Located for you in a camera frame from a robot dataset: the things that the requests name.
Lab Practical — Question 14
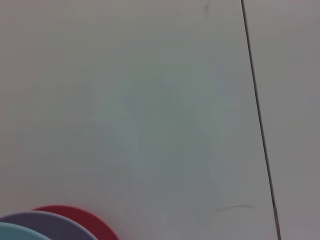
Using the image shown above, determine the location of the purple plate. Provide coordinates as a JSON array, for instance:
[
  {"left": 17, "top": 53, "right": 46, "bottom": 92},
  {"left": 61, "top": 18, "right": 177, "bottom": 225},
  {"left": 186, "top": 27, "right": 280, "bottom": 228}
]
[{"left": 0, "top": 211, "right": 98, "bottom": 240}]

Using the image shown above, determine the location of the light blue plate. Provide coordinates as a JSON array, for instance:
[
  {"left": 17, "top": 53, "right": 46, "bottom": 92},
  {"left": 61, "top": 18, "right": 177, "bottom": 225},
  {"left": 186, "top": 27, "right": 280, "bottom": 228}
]
[{"left": 0, "top": 222, "right": 52, "bottom": 240}]

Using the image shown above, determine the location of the red plate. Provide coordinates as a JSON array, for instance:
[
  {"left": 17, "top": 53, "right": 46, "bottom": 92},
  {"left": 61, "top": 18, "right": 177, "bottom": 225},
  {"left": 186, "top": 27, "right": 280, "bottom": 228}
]
[{"left": 31, "top": 204, "right": 120, "bottom": 240}]

